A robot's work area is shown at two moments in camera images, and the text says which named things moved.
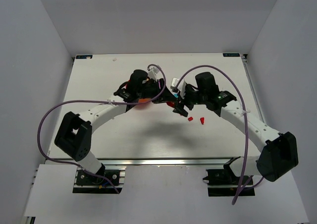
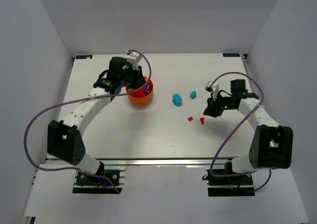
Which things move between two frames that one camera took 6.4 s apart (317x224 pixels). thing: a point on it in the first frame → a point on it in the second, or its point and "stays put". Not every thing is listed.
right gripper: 184,101 → 213,106
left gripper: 159,93 → 136,78
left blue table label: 83,56 stays put
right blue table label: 231,54 stays put
